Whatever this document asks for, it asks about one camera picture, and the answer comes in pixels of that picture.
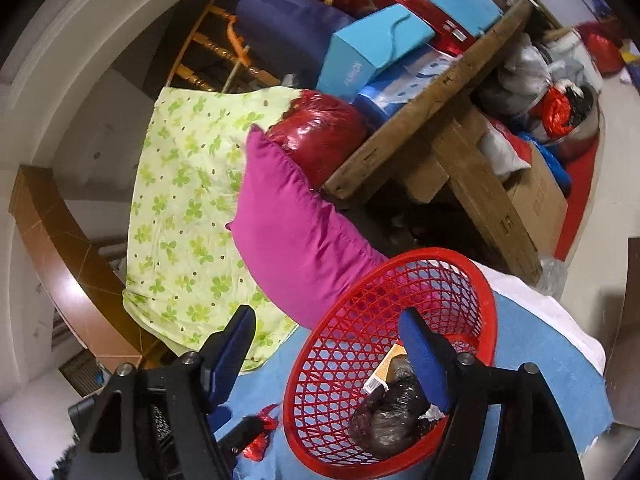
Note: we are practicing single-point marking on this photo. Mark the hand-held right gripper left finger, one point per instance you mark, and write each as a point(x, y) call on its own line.
point(230, 355)

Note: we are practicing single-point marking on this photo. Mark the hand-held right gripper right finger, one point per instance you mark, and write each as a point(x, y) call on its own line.
point(425, 360)

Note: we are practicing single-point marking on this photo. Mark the red mesh plastic basket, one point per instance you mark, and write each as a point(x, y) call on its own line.
point(350, 330)

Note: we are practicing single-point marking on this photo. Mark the red knotted ribbon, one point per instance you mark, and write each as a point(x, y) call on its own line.
point(260, 447)

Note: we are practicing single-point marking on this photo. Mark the orange and white wrapper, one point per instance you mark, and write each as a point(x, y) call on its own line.
point(385, 367)

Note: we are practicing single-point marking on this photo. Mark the dark crumpled plastic bag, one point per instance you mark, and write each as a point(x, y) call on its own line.
point(390, 410)

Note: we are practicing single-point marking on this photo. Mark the blue blanket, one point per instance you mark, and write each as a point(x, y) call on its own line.
point(530, 340)

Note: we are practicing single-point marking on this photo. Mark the magenta pillow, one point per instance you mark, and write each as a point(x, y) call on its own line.
point(290, 240)

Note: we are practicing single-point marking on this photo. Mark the green floral quilt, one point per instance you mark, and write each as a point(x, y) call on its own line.
point(185, 210)

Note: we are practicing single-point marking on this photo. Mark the brown cardboard box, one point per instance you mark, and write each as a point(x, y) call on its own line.
point(540, 195)

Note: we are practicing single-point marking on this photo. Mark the white plastic bag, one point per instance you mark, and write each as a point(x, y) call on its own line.
point(500, 150)

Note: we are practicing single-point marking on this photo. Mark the red floor mat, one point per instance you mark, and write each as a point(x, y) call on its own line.
point(582, 195)

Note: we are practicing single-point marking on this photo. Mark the blue plastic bag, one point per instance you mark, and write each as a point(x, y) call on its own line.
point(555, 165)

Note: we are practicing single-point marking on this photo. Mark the shiny red plastic bag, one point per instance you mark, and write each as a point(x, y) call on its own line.
point(320, 130)

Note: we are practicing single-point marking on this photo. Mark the wooden table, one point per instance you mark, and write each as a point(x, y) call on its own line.
point(415, 115)

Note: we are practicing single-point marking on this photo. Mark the metal bowl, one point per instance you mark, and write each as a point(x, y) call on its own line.
point(580, 130)

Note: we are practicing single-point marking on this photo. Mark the blue and white package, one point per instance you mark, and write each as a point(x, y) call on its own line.
point(405, 80)

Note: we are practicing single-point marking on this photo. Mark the small red plastic bag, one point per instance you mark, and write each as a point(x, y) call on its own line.
point(555, 110)

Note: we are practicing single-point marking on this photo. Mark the wooden spindle chair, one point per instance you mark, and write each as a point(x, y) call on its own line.
point(215, 45)

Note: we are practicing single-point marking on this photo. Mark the grey plastic bag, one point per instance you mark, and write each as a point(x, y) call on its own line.
point(525, 60)

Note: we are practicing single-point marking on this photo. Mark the light blue cardboard box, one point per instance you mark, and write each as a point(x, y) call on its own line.
point(370, 45)

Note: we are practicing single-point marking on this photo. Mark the large red bag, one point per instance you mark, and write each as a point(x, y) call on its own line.
point(600, 47)

